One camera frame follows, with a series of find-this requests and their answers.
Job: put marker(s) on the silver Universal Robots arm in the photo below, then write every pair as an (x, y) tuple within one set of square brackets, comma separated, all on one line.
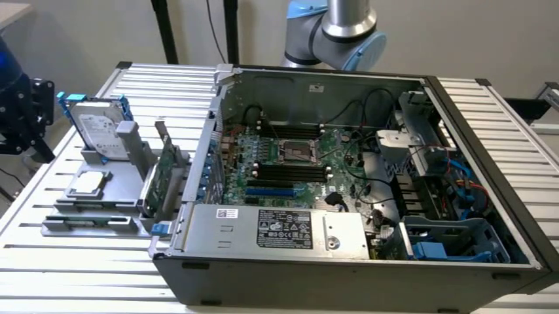
[(347, 19)]

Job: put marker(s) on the silver power supply unit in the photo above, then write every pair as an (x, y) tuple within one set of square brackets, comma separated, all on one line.
[(227, 232)]

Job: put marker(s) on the aluminium frame rail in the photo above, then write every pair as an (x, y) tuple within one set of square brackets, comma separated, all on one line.
[(546, 98)]

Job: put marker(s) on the black box beside table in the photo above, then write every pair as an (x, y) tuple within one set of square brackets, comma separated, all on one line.
[(525, 108)]

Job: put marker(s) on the blue case latch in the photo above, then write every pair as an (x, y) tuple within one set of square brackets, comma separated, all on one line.
[(160, 228)]

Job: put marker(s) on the green graphics card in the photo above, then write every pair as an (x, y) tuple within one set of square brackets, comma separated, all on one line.
[(162, 173)]

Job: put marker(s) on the CPU socket with metal frame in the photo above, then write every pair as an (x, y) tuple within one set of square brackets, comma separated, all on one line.
[(297, 151)]

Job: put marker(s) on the black stand pole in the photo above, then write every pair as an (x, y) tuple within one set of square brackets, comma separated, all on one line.
[(164, 29), (231, 29)]

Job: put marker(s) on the grey parts rack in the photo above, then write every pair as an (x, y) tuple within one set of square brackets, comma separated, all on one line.
[(127, 183)]

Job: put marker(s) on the metal disk cage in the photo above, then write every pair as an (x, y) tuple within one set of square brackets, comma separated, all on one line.
[(415, 131)]

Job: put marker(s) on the blue disk caddy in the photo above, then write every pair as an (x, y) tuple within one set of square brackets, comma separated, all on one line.
[(74, 97)]

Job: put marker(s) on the green motherboard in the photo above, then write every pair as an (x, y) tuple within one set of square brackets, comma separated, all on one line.
[(345, 163)]

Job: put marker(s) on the silver hard disk drive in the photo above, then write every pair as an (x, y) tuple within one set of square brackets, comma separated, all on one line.
[(96, 129)]

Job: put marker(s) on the black RAM slot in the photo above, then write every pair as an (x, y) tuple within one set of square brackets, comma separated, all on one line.
[(291, 178), (291, 132), (291, 174), (291, 135), (291, 125), (291, 129), (291, 165), (291, 170)]

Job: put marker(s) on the short black expansion slot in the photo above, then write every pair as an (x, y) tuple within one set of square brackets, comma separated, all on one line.
[(257, 200)]

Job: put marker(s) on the silver CPU chip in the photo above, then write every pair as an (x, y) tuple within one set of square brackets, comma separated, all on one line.
[(91, 182)]

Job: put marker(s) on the green RAM stick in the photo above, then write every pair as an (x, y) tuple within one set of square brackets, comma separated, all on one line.
[(80, 221)]

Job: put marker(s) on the open black PC case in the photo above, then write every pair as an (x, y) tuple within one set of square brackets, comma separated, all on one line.
[(306, 281)]

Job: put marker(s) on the black fan shroud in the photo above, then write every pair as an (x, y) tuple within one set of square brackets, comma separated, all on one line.
[(415, 196)]

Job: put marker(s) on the blue expansion slot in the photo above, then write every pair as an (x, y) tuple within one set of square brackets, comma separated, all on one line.
[(270, 191)]

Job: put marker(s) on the blue plastic disk bay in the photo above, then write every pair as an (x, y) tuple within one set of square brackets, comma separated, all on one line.
[(458, 235)]

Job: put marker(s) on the long black expansion slot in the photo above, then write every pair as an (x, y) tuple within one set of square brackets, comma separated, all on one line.
[(271, 184)]

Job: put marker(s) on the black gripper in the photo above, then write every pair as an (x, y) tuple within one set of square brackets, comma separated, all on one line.
[(19, 114)]

